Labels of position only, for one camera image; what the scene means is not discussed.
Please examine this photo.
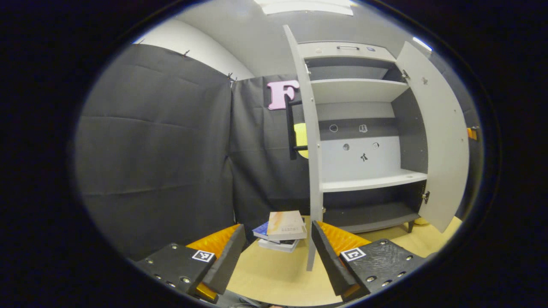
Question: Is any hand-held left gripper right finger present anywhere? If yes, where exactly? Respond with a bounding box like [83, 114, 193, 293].
[311, 220, 429, 302]

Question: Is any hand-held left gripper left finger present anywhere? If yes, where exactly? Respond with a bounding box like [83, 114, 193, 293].
[137, 223, 247, 304]

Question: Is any grey cabinet door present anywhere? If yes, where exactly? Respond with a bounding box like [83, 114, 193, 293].
[283, 24, 325, 272]
[395, 41, 470, 234]

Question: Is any grey cabinet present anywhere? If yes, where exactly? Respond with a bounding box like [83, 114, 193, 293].
[298, 41, 429, 234]

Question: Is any blue cover book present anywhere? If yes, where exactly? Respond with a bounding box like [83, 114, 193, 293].
[253, 222, 281, 241]

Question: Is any white cover book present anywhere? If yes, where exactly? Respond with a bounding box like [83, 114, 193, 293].
[258, 237, 300, 253]

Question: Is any beige cover book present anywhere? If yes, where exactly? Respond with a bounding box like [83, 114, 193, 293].
[267, 210, 308, 241]

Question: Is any black backdrop cloth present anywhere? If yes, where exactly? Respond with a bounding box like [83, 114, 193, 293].
[75, 43, 484, 261]

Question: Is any large ceiling light panel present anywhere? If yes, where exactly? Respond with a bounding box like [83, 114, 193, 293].
[255, 0, 354, 16]

